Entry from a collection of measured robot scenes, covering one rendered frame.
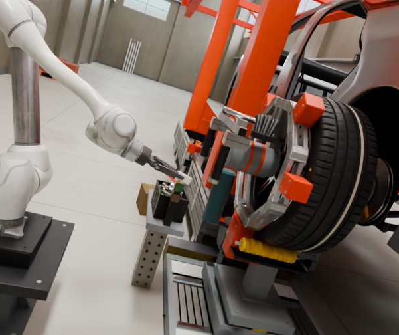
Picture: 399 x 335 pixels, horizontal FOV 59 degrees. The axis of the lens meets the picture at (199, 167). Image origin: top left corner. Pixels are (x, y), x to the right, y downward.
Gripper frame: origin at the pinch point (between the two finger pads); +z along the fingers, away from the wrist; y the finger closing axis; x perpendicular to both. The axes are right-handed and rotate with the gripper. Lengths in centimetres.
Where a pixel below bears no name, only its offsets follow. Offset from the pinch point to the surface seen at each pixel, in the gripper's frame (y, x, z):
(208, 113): 245, -21, 61
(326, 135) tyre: -23, -43, 28
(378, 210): -10, -32, 79
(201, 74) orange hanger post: 245, -52, 32
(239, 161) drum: -1.3, -17.8, 15.9
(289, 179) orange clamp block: -28.4, -23.9, 22.5
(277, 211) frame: -22.7, -11.3, 29.9
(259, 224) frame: -10.9, -1.0, 34.6
